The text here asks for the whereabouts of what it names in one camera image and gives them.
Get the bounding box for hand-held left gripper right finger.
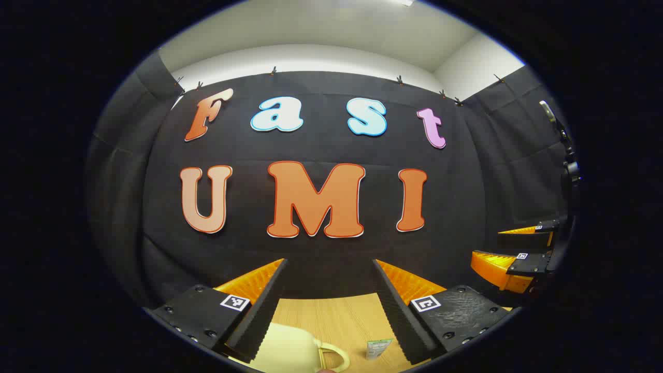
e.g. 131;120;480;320
373;259;512;366

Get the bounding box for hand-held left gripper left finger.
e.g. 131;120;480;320
144;258;289;363

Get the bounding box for large green white tube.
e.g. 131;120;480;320
366;338;394;361

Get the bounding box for pale yellow suitcase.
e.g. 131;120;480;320
228;322;350;373

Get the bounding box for black backdrop cloth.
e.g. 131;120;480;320
85;49;575;311

